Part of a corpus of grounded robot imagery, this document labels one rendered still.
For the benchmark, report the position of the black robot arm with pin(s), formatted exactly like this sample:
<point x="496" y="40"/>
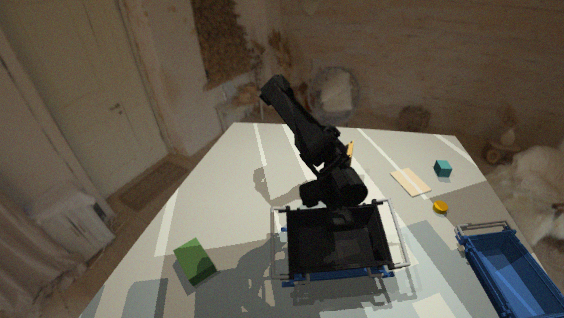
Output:
<point x="317" y="143"/>

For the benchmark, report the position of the blue plastic tray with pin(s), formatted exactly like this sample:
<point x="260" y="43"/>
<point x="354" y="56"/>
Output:
<point x="351" y="273"/>

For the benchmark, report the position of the green rectangular box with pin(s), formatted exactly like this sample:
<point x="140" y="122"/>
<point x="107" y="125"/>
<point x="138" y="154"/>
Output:
<point x="194" y="261"/>

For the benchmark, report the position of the teal cube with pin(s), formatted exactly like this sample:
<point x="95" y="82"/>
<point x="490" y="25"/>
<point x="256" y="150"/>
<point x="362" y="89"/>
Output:
<point x="442" y="168"/>

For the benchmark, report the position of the beige flat rectangular board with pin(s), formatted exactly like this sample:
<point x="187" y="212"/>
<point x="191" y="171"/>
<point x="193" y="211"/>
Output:
<point x="410" y="182"/>

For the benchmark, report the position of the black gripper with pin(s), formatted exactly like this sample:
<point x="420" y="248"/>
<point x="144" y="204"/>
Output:
<point x="337" y="217"/>

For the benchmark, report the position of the orange-yellow flat disc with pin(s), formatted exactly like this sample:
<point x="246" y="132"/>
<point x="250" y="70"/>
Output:
<point x="440" y="207"/>

